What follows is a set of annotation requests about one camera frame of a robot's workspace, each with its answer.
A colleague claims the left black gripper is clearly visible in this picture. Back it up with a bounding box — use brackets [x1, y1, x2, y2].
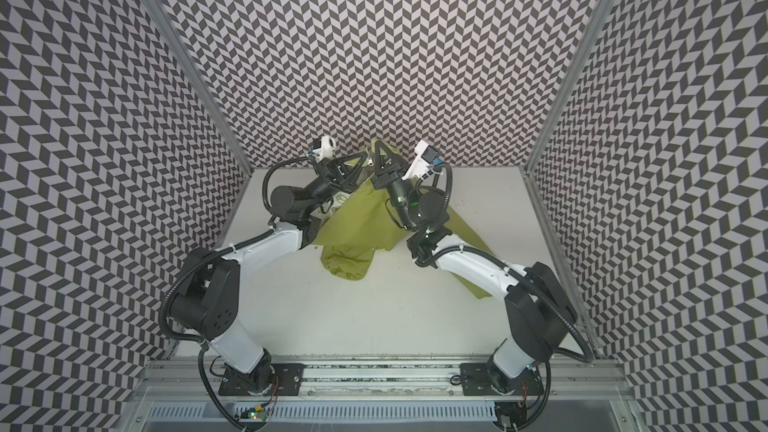
[297, 153, 365, 215]

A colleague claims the lime green zip jacket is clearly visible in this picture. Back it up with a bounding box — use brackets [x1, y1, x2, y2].
[314, 145, 490, 281]

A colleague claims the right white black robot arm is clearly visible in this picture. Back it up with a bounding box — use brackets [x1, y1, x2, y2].
[372, 141, 593, 394]

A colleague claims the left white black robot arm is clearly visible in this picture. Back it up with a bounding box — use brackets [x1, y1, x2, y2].
[159, 152, 368, 394]

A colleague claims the small green circuit board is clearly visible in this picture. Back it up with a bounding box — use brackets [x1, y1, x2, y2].
[240, 406, 269, 422]

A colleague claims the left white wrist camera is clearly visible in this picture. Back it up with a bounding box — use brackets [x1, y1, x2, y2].
[309, 135, 336, 162]

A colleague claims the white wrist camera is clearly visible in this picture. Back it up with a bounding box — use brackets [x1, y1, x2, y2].
[402, 140, 443, 180]
[309, 135, 336, 162]

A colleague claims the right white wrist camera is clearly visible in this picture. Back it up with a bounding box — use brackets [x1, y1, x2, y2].
[402, 140, 443, 180]

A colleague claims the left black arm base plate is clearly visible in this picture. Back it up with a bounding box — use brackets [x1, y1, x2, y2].
[218, 363, 305, 398]

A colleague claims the left black corrugated cable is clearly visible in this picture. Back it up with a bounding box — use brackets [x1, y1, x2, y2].
[158, 155, 313, 432]

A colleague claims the black corrugated cable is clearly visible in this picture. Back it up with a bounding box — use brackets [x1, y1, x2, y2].
[158, 155, 313, 432]
[413, 161, 596, 432]

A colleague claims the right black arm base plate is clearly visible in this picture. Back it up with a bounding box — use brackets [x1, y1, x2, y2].
[451, 363, 545, 396]

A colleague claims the aluminium front mounting rail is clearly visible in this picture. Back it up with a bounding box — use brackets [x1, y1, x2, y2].
[128, 355, 637, 404]

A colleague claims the right black corrugated cable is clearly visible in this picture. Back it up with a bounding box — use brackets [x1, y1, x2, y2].
[413, 161, 596, 432]

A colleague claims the left aluminium corner post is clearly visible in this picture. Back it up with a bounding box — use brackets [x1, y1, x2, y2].
[140, 0, 253, 174]

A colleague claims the aluminium corner post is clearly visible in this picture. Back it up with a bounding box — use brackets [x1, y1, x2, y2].
[140, 0, 253, 174]
[523, 0, 616, 176]

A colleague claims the right aluminium corner post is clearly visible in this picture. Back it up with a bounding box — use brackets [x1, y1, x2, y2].
[523, 0, 616, 176]

